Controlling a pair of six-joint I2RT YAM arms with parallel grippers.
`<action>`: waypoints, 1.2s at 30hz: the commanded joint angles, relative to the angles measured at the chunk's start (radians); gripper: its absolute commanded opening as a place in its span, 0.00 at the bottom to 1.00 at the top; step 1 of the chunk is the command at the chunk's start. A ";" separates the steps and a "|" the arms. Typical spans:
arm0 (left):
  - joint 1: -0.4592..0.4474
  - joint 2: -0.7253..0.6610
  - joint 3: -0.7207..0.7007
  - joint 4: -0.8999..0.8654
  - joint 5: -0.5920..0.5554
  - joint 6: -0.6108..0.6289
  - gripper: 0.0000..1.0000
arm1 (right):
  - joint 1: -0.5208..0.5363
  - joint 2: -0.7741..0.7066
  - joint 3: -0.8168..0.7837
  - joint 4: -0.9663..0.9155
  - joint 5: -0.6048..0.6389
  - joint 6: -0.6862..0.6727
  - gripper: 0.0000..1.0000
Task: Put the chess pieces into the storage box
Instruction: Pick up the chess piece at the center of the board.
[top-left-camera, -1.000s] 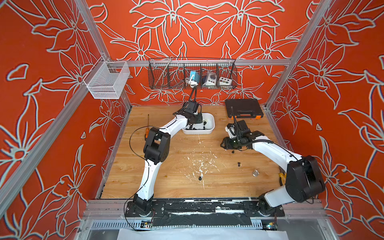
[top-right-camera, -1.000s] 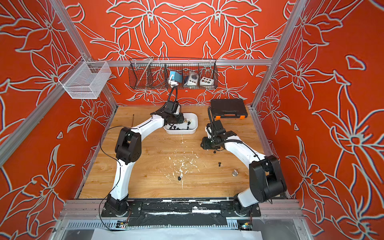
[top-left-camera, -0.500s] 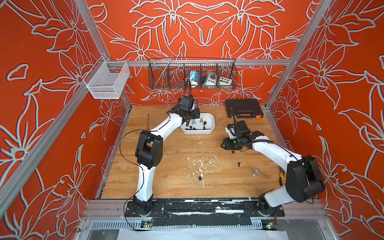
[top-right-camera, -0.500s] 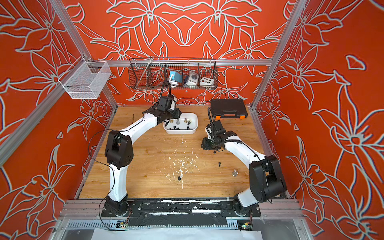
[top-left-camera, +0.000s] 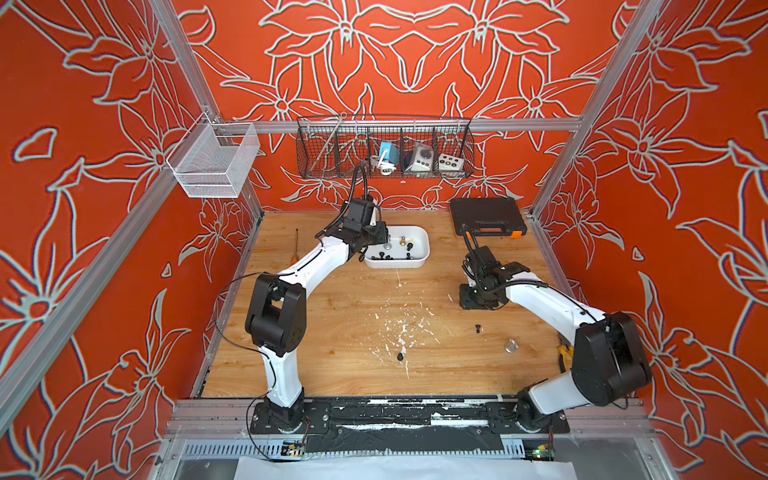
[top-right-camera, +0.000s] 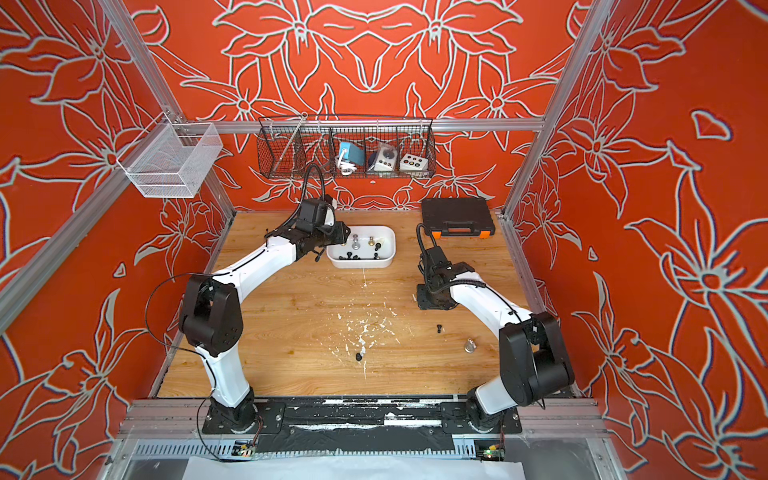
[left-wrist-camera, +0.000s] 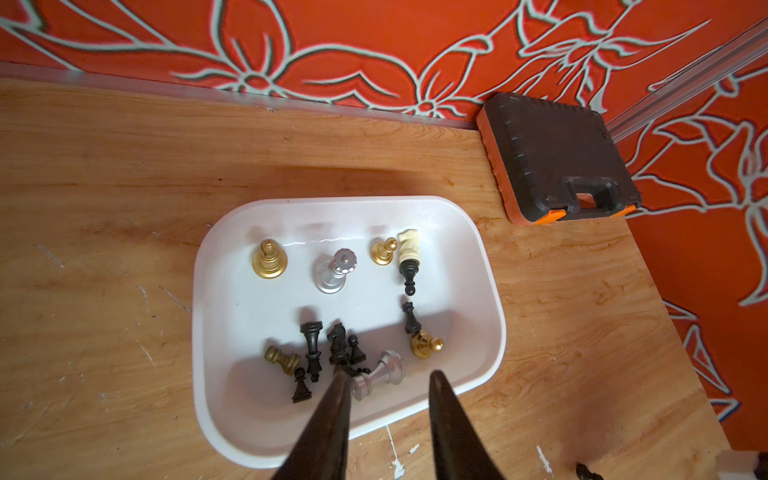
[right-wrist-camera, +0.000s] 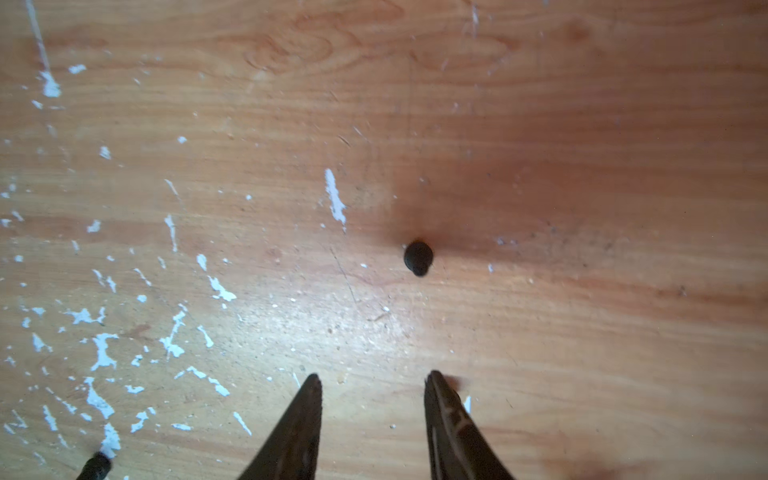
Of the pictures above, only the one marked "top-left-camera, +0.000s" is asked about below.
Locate orange handled screwdriver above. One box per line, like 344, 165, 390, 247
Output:
291, 228, 299, 263

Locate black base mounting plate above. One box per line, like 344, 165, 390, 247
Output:
245, 395, 570, 460

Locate clear plastic wall bin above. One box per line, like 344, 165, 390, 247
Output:
167, 124, 261, 199

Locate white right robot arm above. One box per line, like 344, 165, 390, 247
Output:
459, 230, 653, 433

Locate white plastic storage box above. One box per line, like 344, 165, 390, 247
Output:
364, 225, 431, 269

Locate white dotted box in basket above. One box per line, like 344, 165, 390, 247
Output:
438, 153, 464, 175

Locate black wire wall basket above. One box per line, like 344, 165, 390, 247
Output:
295, 114, 476, 180

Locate white device in basket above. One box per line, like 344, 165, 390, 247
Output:
406, 143, 435, 173

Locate blue box in basket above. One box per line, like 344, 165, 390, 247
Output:
371, 142, 400, 176

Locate yellow handled pliers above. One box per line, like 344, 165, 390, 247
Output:
557, 345, 574, 373

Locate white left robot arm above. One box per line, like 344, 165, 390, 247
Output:
244, 164, 389, 433

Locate black tool case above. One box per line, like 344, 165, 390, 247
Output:
449, 198, 528, 239

